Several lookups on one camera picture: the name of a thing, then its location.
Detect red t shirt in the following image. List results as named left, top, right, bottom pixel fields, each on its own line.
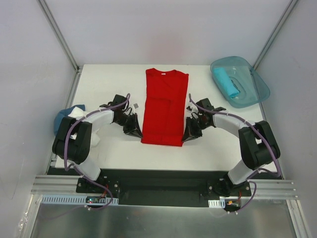
left=141, top=68, right=189, bottom=147

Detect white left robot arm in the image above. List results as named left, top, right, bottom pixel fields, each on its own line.
left=52, top=93, right=143, bottom=194

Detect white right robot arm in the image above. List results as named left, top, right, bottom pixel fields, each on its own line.
left=182, top=98, right=280, bottom=197

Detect rolled teal t shirt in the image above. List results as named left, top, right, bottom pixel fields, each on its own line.
left=213, top=67, right=240, bottom=98

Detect white t shirt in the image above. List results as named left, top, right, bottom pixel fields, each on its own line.
left=68, top=106, right=101, bottom=148

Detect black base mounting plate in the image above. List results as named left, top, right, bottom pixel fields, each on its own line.
left=47, top=166, right=257, bottom=206

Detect teal translucent plastic bin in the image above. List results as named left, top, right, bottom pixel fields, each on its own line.
left=210, top=56, right=270, bottom=109

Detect blue t shirt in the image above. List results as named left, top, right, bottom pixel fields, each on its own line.
left=53, top=107, right=74, bottom=136

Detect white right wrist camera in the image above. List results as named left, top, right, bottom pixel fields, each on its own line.
left=186, top=106, right=196, bottom=112

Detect right slotted cable duct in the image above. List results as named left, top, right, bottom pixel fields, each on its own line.
left=208, top=199, right=225, bottom=209

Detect slotted cable duct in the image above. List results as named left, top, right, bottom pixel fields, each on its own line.
left=208, top=199, right=225, bottom=209
left=42, top=195, right=119, bottom=206

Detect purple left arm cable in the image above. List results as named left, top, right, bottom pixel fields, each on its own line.
left=49, top=93, right=131, bottom=220

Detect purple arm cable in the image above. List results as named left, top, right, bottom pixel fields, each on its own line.
left=49, top=93, right=131, bottom=220
left=188, top=93, right=282, bottom=216

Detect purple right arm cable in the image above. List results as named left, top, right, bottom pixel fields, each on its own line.
left=188, top=93, right=282, bottom=216

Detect aluminium rail profile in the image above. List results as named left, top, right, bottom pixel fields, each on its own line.
left=31, top=175, right=82, bottom=195

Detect left slotted cable duct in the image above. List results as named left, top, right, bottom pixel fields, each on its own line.
left=42, top=195, right=119, bottom=206

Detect left corner aluminium post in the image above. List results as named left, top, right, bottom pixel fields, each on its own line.
left=37, top=0, right=80, bottom=72

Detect corner aluminium post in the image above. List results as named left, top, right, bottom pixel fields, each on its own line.
left=253, top=0, right=299, bottom=69
left=37, top=0, right=80, bottom=72

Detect right corner aluminium post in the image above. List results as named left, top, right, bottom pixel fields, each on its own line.
left=253, top=0, right=299, bottom=69

